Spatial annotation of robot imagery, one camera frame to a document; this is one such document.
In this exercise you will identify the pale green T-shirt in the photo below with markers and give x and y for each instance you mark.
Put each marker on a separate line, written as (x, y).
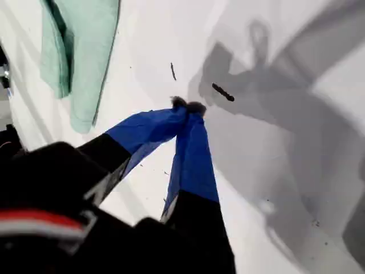
(85, 57)

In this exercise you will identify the small dark scrap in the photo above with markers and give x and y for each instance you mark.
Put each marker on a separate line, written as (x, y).
(173, 71)
(223, 92)

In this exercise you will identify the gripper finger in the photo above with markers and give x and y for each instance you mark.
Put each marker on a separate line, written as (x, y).
(148, 128)
(194, 171)

